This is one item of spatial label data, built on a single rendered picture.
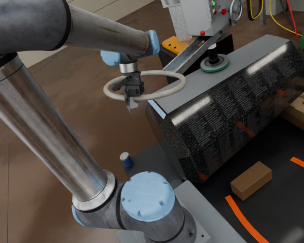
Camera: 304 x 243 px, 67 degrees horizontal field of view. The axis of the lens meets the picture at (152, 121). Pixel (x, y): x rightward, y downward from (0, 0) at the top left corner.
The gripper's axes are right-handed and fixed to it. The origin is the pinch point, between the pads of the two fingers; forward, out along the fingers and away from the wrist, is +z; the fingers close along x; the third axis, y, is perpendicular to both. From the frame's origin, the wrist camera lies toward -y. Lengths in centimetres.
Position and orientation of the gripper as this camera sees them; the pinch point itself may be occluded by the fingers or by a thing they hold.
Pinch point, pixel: (131, 109)
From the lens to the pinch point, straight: 121.7
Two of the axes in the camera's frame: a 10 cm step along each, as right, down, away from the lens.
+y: 9.5, 0.5, -3.1
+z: 1.1, 8.8, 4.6
